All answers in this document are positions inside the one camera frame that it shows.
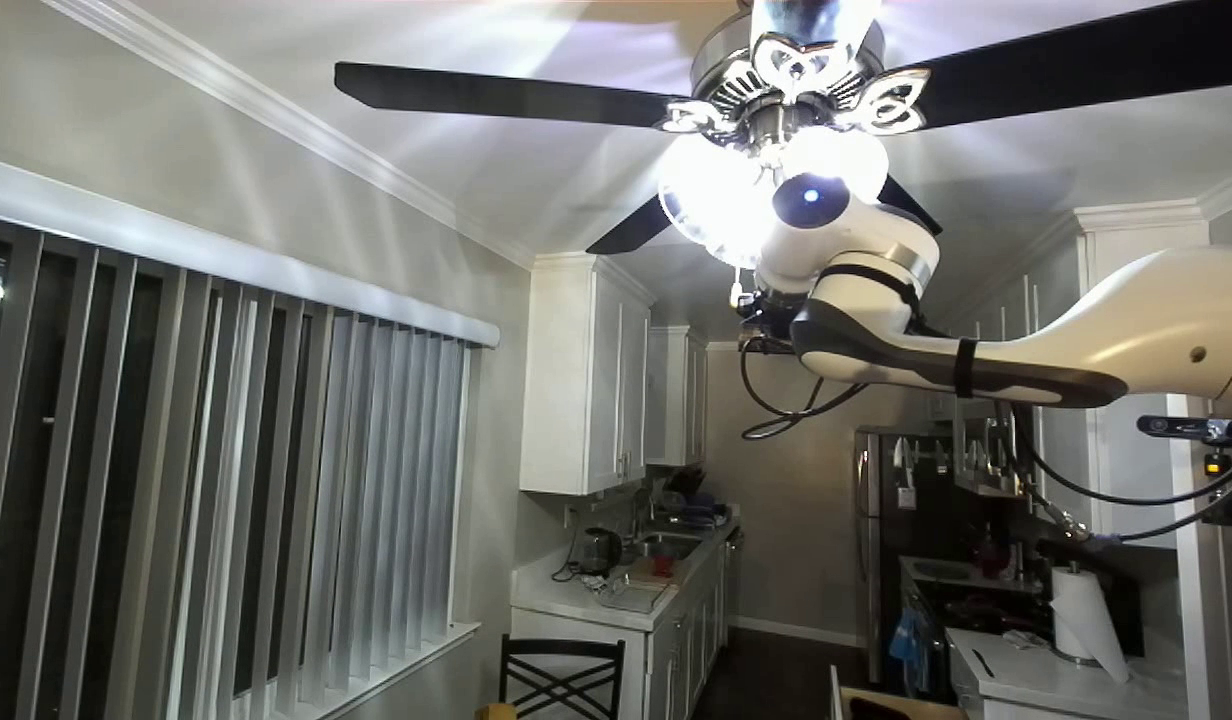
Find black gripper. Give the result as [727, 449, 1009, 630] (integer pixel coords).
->
[727, 267, 812, 355]

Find white upper kitchen cabinet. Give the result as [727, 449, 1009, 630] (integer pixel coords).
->
[514, 247, 655, 500]

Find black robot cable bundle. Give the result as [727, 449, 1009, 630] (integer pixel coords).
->
[736, 332, 1232, 548]

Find frosted glass lamp shade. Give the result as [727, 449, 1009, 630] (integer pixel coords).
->
[773, 123, 897, 208]
[651, 131, 783, 271]

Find dark ceiling fan blade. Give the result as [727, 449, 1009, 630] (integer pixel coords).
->
[907, 0, 1232, 131]
[877, 171, 947, 240]
[332, 54, 687, 131]
[585, 192, 685, 260]

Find black equipment rack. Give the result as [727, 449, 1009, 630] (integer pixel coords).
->
[849, 418, 1046, 670]

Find black clamp mount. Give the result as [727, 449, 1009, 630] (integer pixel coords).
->
[1131, 407, 1232, 452]

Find wooden chair back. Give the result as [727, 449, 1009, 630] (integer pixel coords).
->
[825, 658, 966, 720]

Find grey vertical window blinds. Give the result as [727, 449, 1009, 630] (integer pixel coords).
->
[0, 214, 482, 720]

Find white kitchen counter cabinet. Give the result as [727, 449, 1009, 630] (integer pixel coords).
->
[503, 528, 743, 720]

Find white paper towel roll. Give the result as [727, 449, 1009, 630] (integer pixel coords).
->
[1042, 565, 1136, 687]

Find tall white pantry cabinet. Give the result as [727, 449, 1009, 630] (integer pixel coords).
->
[1010, 196, 1220, 402]

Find grey blinds valance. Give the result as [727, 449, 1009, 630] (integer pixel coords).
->
[0, 147, 503, 350]

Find white kitchen island counter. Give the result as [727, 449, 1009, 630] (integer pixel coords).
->
[943, 622, 1188, 720]

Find dark countertop appliance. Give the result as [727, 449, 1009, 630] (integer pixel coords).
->
[641, 465, 743, 541]

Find black cross-back chair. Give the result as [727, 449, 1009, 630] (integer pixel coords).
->
[490, 630, 631, 720]

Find blue bag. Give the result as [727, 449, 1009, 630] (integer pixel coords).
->
[883, 594, 936, 700]

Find chrome ceiling fan housing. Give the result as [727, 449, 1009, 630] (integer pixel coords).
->
[655, 0, 936, 150]

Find small white upper cabinet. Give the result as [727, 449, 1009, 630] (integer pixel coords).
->
[642, 321, 709, 470]

